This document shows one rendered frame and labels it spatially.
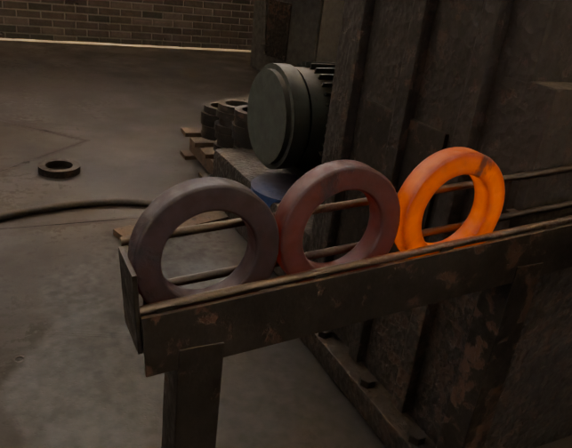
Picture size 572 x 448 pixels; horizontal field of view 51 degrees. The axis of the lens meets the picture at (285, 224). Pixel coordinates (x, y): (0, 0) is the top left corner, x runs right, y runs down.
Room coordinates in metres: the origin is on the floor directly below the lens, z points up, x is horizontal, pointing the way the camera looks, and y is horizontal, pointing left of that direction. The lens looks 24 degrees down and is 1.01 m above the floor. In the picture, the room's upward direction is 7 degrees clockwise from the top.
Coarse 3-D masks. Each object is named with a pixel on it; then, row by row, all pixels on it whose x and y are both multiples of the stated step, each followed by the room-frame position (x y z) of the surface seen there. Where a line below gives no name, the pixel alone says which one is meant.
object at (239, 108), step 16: (208, 112) 2.93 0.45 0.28; (224, 112) 2.72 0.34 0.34; (240, 112) 2.49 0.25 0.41; (192, 128) 3.09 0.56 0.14; (208, 128) 2.91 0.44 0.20; (224, 128) 2.71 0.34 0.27; (240, 128) 2.49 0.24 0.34; (192, 144) 2.87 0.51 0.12; (208, 144) 2.86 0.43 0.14; (224, 144) 2.71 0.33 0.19; (240, 144) 2.51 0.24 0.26; (208, 160) 2.79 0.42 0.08
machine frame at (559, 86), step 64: (384, 0) 1.45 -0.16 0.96; (448, 0) 1.26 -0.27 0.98; (512, 0) 1.11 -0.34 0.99; (384, 64) 1.41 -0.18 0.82; (448, 64) 1.23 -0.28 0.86; (512, 64) 1.08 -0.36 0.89; (384, 128) 1.36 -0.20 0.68; (448, 128) 1.19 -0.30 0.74; (512, 128) 1.05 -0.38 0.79; (448, 192) 1.11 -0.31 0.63; (384, 320) 1.25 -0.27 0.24; (448, 320) 1.08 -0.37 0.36; (384, 384) 1.21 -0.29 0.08; (448, 384) 1.04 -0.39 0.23; (512, 384) 1.06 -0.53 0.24
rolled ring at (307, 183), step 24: (336, 168) 0.72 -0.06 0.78; (360, 168) 0.73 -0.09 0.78; (288, 192) 0.71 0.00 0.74; (312, 192) 0.70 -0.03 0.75; (336, 192) 0.71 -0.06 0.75; (384, 192) 0.75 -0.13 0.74; (288, 216) 0.68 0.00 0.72; (384, 216) 0.75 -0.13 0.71; (288, 240) 0.68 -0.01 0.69; (360, 240) 0.77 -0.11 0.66; (384, 240) 0.76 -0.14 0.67; (288, 264) 0.69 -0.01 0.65; (312, 264) 0.72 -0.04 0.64
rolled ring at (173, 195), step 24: (168, 192) 0.63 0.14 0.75; (192, 192) 0.62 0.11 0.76; (216, 192) 0.64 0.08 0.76; (240, 192) 0.65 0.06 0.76; (144, 216) 0.62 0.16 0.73; (168, 216) 0.61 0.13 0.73; (192, 216) 0.62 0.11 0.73; (240, 216) 0.65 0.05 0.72; (264, 216) 0.67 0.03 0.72; (144, 240) 0.60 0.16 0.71; (264, 240) 0.67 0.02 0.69; (144, 264) 0.60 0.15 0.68; (240, 264) 0.68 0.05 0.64; (264, 264) 0.67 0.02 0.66; (144, 288) 0.60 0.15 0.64; (168, 288) 0.61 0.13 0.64; (216, 288) 0.66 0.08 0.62
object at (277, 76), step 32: (288, 64) 2.16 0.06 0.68; (320, 64) 2.20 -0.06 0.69; (256, 96) 2.21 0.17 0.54; (288, 96) 2.02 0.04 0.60; (320, 96) 2.07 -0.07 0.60; (256, 128) 2.18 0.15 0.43; (288, 128) 1.98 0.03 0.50; (320, 128) 2.03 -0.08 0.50; (224, 160) 2.33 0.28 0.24; (256, 160) 2.35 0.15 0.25; (288, 160) 2.01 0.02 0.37; (320, 160) 2.11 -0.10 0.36
